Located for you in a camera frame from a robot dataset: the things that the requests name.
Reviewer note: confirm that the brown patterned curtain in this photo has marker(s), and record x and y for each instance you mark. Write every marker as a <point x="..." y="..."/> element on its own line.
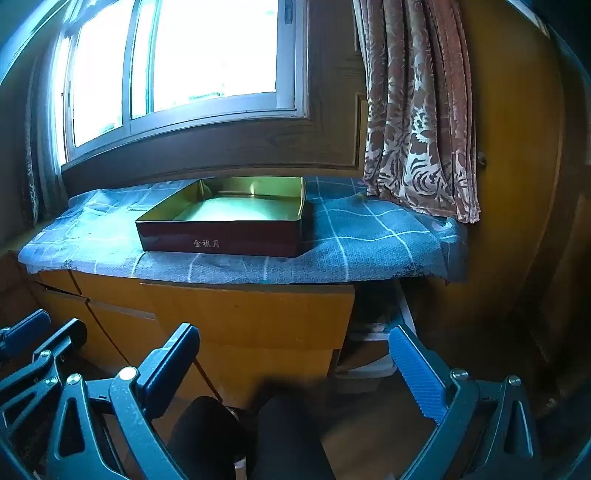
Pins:
<point x="415" y="115"/>

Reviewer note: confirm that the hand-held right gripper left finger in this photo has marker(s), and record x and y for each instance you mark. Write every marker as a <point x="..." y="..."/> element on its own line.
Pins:
<point x="171" y="364"/>

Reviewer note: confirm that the sheer patterned curtain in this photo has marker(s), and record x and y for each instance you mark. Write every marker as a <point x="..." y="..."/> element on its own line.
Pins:
<point x="41" y="184"/>

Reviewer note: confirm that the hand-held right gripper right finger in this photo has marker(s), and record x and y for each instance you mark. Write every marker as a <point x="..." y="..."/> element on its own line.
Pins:
<point x="415" y="374"/>

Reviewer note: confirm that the person's leg in black trousers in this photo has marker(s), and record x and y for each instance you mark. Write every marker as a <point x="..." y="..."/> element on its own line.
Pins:
<point x="286" y="438"/>
<point x="203" y="438"/>

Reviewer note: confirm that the round door knob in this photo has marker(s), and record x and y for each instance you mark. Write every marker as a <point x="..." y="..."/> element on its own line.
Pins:
<point x="482" y="160"/>

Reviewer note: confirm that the blue checked cloth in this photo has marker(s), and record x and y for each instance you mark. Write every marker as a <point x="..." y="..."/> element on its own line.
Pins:
<point x="369" y="230"/>

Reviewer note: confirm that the white framed dark panel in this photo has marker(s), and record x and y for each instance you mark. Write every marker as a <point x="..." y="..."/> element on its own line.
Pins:
<point x="383" y="318"/>

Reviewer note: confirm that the window with grey frame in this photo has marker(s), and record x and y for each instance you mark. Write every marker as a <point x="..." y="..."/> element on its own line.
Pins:
<point x="207" y="46"/>

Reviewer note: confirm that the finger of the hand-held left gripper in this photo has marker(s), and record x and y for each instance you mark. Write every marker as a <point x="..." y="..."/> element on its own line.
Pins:
<point x="62" y="339"/>
<point x="27" y="325"/>

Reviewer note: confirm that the wooden drawer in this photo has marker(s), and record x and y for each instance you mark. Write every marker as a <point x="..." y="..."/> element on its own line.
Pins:
<point x="254" y="314"/>

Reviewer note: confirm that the dark red tin box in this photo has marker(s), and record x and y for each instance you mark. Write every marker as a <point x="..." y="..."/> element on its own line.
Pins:
<point x="221" y="240"/>

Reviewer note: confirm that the wooden wardrobe door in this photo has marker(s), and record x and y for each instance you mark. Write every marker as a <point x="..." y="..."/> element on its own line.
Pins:
<point x="517" y="184"/>

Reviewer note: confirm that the orange wooden cabinet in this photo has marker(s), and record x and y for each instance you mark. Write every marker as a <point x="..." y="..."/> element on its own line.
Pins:
<point x="115" y="332"/>

